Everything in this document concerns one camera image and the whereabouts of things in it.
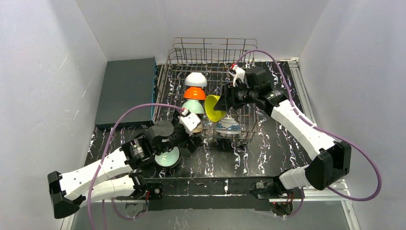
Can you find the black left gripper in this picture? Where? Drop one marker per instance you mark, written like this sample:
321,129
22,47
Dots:
189,137

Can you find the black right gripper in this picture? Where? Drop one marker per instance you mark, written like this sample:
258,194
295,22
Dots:
230,99

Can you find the yellow bowl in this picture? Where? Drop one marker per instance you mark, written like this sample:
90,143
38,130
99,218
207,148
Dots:
209,104

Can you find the blue patterned bowl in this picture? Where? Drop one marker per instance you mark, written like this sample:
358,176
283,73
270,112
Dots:
228,126

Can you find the green bowl dark exterior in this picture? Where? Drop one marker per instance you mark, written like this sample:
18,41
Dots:
169,159

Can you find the celadon green bowl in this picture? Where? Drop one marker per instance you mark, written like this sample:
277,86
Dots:
194,106

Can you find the orange rimmed white bowl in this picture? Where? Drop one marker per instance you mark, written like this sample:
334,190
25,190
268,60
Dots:
194,93

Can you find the white bowl blue band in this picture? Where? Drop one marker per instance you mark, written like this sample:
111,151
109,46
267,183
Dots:
196,79

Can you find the beige floral bowl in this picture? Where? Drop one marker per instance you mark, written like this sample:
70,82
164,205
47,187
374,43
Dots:
198,129

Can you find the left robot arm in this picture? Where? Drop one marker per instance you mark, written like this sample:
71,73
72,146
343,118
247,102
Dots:
116,174

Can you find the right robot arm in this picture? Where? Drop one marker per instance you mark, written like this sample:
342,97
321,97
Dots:
330,159

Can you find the dark grey flat box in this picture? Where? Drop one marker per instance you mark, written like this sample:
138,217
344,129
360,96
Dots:
126,84

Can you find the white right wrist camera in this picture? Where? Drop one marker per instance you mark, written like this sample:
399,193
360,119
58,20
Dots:
237,73

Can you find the grey wire dish rack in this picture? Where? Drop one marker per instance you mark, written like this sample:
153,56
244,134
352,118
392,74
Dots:
211,57

